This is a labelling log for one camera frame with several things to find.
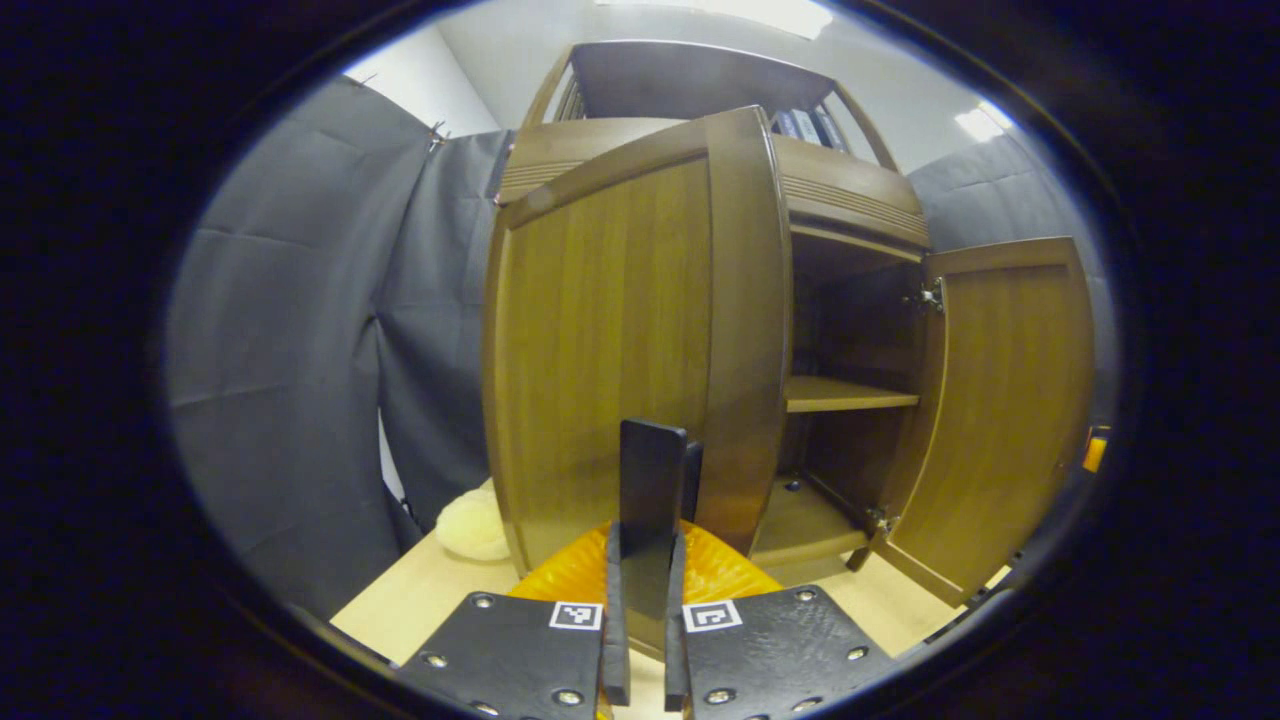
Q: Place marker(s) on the pale yellow soft object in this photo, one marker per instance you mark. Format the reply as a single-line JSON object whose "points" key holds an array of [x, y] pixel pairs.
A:
{"points": [[470, 525]]}

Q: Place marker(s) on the grey book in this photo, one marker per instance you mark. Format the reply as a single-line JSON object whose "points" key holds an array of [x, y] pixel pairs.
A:
{"points": [[806, 126]]}

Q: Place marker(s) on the large ceiling light panel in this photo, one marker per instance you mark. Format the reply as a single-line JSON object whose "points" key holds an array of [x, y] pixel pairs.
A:
{"points": [[740, 12]]}

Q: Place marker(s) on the metal door hinge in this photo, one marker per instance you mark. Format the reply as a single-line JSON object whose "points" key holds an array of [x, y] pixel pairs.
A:
{"points": [[882, 520], [932, 297]]}

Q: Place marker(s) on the small ceiling light panel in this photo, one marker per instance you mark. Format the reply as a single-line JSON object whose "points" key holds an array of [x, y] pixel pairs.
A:
{"points": [[983, 122]]}

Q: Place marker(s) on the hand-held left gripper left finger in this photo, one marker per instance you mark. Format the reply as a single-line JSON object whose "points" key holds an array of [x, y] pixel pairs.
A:
{"points": [[616, 640]]}

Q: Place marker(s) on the dark blue book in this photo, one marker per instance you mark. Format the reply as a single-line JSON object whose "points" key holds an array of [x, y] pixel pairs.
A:
{"points": [[785, 124]]}

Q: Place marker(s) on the wooden double-door shoe cabinet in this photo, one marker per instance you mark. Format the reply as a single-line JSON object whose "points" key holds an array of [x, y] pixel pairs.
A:
{"points": [[680, 80]]}

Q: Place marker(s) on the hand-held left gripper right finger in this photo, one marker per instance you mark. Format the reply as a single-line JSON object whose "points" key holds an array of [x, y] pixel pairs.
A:
{"points": [[676, 640]]}

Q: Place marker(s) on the wooden cabinet shelf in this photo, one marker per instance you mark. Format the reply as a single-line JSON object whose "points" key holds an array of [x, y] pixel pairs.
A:
{"points": [[840, 395]]}

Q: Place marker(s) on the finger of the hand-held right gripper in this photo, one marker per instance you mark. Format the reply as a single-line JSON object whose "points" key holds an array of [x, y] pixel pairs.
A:
{"points": [[1096, 450]]}

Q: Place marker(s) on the black backdrop cloth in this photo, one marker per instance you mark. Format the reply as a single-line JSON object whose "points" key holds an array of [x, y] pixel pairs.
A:
{"points": [[280, 300]]}

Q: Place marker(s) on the wooden shoe cabinet door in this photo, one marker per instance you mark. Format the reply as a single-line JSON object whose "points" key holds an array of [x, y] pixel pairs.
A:
{"points": [[1010, 400], [600, 350]]}

